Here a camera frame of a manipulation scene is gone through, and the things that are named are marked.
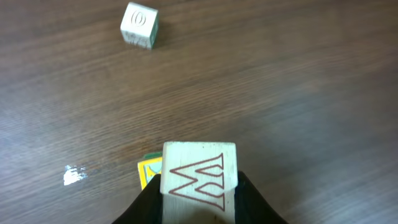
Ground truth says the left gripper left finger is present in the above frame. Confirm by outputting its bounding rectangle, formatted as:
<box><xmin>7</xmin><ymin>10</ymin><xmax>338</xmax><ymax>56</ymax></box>
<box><xmin>112</xmin><ymin>174</ymin><xmax>162</xmax><ymax>224</ymax></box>

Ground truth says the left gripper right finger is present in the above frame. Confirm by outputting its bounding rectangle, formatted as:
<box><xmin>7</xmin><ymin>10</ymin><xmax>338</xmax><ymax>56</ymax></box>
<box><xmin>234</xmin><ymin>171</ymin><xmax>288</xmax><ymax>224</ymax></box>

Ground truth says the yellow top wooden block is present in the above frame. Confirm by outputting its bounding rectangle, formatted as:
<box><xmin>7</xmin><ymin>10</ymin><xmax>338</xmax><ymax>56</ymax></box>
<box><xmin>137</xmin><ymin>157</ymin><xmax>162</xmax><ymax>190</ymax></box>

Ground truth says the W letter wooden block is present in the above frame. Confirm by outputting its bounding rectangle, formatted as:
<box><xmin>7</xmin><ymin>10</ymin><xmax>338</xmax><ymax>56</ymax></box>
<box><xmin>160</xmin><ymin>141</ymin><xmax>238</xmax><ymax>223</ymax></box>

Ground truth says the O letter wooden block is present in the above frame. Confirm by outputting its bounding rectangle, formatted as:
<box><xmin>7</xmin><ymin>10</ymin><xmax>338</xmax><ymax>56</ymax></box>
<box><xmin>120</xmin><ymin>2</ymin><xmax>159</xmax><ymax>49</ymax></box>

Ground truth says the green J letter block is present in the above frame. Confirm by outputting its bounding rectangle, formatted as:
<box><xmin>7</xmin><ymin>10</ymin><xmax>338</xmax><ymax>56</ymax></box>
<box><xmin>144</xmin><ymin>152</ymin><xmax>162</xmax><ymax>160</ymax></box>

